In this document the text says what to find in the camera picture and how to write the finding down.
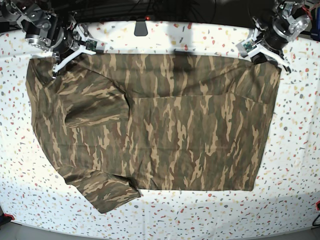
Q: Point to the red table clamp left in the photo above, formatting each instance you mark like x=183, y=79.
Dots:
x=5, y=218

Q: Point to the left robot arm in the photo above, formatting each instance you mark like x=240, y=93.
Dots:
x=293, y=12

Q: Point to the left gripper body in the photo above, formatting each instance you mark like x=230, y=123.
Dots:
x=276, y=36

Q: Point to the camouflage T-shirt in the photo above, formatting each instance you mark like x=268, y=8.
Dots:
x=115, y=124

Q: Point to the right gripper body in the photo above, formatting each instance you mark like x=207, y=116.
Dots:
x=61, y=39

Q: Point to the red table clamp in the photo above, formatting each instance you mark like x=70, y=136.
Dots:
x=5, y=218
x=318, y=205

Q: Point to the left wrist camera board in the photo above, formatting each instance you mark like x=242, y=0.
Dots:
x=248, y=48

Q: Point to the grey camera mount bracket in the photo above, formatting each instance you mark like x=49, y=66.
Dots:
x=140, y=29

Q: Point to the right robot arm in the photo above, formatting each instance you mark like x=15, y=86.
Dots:
x=35, y=20

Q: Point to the terrazzo pattern table cloth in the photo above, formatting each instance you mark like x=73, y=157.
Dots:
x=284, y=198

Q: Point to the red table clamp right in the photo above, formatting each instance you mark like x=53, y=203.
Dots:
x=318, y=205

